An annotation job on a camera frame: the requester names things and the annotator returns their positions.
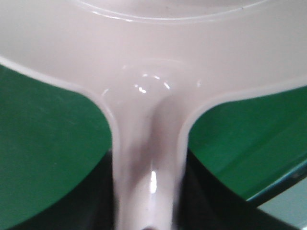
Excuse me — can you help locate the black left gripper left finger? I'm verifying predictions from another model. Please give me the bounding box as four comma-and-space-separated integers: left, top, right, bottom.
12, 150, 115, 230

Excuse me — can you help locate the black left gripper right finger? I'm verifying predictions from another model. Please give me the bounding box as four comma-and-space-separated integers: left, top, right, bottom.
177, 151, 296, 230

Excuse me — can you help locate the pink plastic dustpan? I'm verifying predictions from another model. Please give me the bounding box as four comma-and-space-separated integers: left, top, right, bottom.
0, 0, 307, 230

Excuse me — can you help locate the green conveyor belt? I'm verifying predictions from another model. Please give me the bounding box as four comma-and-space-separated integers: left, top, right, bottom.
0, 67, 307, 230

